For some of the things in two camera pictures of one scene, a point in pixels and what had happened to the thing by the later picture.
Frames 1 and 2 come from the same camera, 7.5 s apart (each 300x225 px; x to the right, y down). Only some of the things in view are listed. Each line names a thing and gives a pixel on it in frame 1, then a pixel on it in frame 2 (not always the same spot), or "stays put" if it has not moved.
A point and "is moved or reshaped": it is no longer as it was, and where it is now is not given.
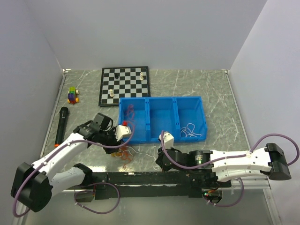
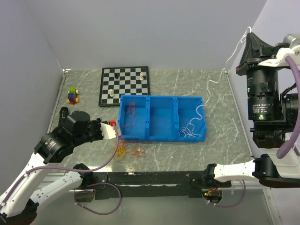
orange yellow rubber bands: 113,154 is moved or reshaped
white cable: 145,153 → 241,41
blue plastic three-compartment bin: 183,117 stays put
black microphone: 63,116 stays put
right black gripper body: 164,167 → 251,59
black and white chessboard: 128,84 stays put
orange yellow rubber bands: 125,156 → 136,152
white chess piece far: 141,78 stays put
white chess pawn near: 111,94 stays put
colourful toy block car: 72,93 stays put
